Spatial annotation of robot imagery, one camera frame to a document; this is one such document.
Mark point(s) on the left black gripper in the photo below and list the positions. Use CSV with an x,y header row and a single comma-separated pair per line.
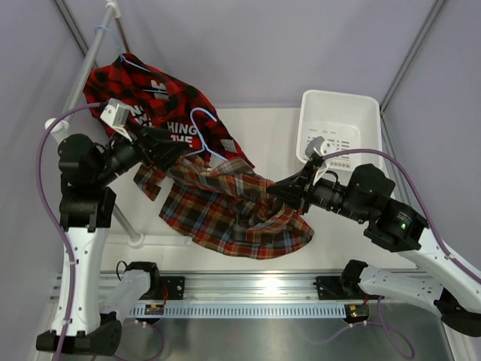
x,y
153,148

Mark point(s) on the brown plaid shirt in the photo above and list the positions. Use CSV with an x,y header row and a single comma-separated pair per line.
x,y
226,208

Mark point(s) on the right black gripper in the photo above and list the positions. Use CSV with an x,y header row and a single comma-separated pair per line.
x,y
288,190

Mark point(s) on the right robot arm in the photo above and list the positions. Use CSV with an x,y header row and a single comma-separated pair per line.
x,y
452,293

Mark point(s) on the blue hanger with red shirt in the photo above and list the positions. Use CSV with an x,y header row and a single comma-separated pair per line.
x,y
130,65

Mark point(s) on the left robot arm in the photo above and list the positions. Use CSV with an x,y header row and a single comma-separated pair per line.
x,y
84,325

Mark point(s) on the white plastic bin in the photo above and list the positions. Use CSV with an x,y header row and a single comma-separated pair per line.
x,y
345,121

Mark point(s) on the white clothes rack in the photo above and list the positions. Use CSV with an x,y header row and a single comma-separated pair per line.
x,y
132,237

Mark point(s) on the aluminium mounting rail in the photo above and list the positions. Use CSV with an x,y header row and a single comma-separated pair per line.
x,y
253,286

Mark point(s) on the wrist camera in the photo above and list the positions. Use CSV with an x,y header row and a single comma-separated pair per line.
x,y
115,115
316,149

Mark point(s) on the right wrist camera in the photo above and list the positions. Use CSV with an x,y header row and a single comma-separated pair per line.
x,y
316,149

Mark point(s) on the white slotted cable duct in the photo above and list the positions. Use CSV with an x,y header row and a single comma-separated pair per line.
x,y
233,311

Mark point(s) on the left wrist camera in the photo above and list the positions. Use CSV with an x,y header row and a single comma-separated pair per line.
x,y
115,115

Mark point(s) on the red black plaid shirt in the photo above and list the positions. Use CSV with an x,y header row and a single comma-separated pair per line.
x,y
161,101

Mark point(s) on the light blue wire hanger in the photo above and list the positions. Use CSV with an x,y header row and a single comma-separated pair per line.
x,y
202,135

